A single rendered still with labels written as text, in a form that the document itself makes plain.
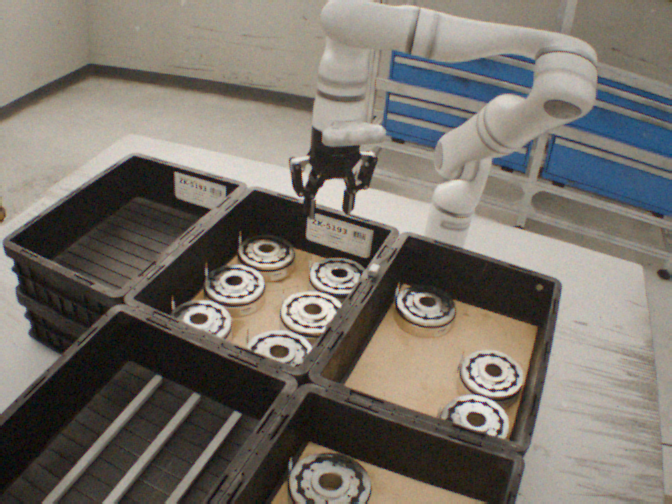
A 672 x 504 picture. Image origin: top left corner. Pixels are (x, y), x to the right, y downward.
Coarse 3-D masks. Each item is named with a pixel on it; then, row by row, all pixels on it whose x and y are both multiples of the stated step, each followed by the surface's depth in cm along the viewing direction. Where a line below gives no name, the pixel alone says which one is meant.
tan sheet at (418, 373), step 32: (384, 320) 102; (480, 320) 103; (512, 320) 104; (384, 352) 95; (416, 352) 96; (448, 352) 96; (512, 352) 97; (352, 384) 89; (384, 384) 89; (416, 384) 90; (448, 384) 90; (512, 416) 85
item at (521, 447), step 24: (432, 240) 104; (384, 264) 97; (504, 264) 100; (360, 312) 88; (552, 312) 93; (336, 336) 83; (552, 336) 86; (336, 384) 75; (384, 408) 73; (408, 408) 73; (528, 408) 74; (456, 432) 70; (480, 432) 70; (528, 432) 70
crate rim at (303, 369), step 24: (264, 192) 113; (216, 216) 104; (336, 216) 109; (360, 216) 109; (192, 240) 98; (168, 264) 92; (144, 288) 87; (360, 288) 92; (144, 312) 82; (336, 312) 87; (216, 336) 80; (264, 360) 78; (312, 360) 79
